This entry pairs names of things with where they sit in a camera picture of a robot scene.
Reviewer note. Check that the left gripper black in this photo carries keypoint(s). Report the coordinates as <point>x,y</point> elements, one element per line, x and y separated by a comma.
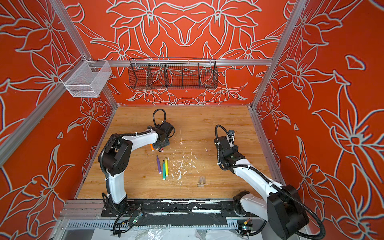
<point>167,143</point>

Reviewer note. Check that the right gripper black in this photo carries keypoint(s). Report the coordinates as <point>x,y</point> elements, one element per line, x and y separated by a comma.
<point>236,149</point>

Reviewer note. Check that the yellow marker pen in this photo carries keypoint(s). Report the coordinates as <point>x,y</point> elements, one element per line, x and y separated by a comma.
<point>167,166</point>

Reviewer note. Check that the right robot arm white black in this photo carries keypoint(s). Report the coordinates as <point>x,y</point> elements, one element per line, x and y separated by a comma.
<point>283,208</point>

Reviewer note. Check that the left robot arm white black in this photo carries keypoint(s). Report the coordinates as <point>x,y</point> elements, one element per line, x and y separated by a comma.
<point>115,156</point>

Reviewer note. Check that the purple marker pen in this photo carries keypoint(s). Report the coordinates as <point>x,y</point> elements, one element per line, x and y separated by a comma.
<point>159,165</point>

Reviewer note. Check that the green marker pen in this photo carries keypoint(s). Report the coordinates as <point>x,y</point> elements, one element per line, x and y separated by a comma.
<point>164,170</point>

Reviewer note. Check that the white mesh basket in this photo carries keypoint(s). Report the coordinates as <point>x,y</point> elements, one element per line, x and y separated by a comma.
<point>85,81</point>

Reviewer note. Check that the black wire basket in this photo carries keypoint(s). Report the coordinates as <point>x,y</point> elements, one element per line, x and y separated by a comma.
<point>173,74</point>

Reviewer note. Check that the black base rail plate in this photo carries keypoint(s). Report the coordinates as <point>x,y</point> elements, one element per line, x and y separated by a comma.
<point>178,212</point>

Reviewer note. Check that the grey cable duct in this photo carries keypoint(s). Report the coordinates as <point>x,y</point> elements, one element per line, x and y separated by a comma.
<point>231,224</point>

